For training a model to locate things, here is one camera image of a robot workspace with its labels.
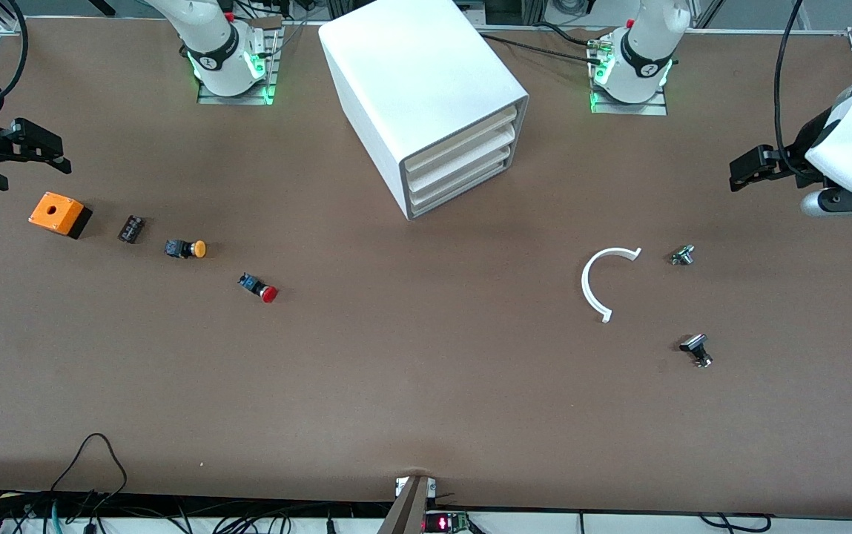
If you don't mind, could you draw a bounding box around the red mushroom push button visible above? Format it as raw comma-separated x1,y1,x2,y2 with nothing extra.
238,272,279,304

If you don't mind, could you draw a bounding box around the white container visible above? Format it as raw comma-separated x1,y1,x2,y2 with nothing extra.
406,125,518,188

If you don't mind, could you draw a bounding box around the yellow mushroom push button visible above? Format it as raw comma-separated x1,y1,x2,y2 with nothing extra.
165,238,208,260

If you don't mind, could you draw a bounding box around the black rectangular push button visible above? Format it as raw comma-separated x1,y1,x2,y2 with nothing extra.
678,334,714,369

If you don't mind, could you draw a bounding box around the circuit board with red display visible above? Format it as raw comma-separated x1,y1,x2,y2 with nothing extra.
423,510,471,534

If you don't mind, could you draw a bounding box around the orange button enclosure box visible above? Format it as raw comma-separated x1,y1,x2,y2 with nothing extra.
28,191,93,240

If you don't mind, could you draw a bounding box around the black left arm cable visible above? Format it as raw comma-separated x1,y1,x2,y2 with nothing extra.
773,0,806,179

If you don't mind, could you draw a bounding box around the aluminium arm base plate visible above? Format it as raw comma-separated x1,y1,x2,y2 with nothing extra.
197,22,282,105
589,33,669,116

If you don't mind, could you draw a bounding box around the white semicircular bracket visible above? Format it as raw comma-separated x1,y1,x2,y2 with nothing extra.
581,247,643,324

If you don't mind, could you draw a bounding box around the black table cable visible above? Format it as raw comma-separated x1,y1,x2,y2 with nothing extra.
533,21,597,47
479,33,604,67

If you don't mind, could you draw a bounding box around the thin black looped cable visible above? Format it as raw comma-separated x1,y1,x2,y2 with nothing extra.
47,432,130,512

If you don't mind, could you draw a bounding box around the white pole clamp bracket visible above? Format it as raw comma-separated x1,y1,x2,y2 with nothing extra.
394,477,437,499

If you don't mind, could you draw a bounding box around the grey camera mount pole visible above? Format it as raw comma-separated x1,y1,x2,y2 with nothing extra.
377,475,430,534

